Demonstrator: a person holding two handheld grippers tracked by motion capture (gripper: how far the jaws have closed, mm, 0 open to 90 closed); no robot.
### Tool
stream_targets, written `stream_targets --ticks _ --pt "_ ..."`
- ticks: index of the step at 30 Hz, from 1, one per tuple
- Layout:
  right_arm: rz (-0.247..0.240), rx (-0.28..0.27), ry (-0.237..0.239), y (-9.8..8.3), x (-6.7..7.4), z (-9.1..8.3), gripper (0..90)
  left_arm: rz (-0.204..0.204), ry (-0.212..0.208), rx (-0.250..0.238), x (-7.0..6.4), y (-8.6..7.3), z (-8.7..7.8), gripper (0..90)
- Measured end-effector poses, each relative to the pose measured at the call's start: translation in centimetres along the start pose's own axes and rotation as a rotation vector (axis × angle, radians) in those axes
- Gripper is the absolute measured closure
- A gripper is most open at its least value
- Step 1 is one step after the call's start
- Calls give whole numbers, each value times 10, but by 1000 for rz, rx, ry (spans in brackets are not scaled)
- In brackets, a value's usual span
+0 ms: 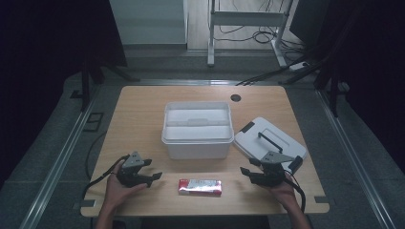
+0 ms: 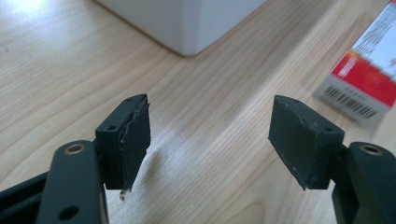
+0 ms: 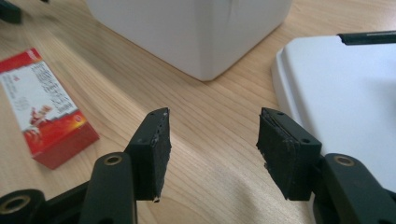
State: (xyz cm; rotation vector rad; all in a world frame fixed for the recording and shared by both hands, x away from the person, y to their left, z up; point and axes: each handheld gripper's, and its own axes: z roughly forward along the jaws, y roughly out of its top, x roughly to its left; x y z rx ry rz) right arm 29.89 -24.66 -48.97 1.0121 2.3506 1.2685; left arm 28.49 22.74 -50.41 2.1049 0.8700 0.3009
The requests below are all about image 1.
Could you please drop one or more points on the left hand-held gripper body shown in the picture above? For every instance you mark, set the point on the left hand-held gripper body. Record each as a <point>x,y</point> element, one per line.
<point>133,160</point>

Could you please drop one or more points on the black tripod stand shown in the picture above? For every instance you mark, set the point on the black tripod stand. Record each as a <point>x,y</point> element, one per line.
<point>332,89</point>
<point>85,82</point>

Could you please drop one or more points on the black square floor frame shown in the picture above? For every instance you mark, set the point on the black square floor frame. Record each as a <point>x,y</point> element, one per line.
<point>86,125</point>

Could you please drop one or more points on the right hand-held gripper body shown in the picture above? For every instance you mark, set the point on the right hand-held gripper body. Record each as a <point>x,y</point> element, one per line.
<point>270,173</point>

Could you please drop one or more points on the white cabinet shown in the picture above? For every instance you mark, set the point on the white cabinet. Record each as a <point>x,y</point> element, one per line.
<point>149,22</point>

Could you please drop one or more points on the red and white packet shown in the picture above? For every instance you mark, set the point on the red and white packet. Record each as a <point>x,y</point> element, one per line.
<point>199,187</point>

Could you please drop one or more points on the white inner tray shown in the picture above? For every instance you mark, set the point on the white inner tray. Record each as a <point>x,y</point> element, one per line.
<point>198,125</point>

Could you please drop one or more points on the person's left hand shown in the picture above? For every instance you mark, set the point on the person's left hand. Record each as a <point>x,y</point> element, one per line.
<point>116,192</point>

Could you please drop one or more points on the metal floor rail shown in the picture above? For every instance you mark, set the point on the metal floor rail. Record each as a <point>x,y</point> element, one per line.
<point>54,171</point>
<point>356,162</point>

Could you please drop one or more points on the white metal stand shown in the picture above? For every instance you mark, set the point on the white metal stand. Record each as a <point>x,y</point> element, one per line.
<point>245,19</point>

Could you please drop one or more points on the white power strip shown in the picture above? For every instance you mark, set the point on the white power strip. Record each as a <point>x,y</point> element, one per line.
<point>298,66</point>

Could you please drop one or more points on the person's right hand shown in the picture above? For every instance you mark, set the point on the person's right hand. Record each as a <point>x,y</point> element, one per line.
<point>285,192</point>

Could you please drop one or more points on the white plastic storage box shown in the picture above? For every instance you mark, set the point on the white plastic storage box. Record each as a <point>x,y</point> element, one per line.
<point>197,144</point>

